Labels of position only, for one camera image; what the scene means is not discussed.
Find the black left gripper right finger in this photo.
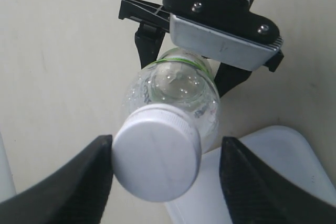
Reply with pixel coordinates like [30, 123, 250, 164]
[220, 137, 335, 223]

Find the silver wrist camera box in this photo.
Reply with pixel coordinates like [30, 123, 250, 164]
[162, 0, 283, 72]

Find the white bottle cap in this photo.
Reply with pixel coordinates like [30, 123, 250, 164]
[112, 104, 202, 202]

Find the clear plastic drink bottle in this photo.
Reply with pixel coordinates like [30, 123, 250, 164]
[121, 48, 221, 153]

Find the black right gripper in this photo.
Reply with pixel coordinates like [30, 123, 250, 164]
[118, 0, 285, 72]

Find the white plastic tray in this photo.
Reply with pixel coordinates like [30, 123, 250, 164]
[166, 126, 335, 223]

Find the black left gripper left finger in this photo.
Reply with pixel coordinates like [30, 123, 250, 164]
[1, 135, 113, 223]

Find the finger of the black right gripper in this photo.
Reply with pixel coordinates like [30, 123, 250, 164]
[214, 63, 252, 98]

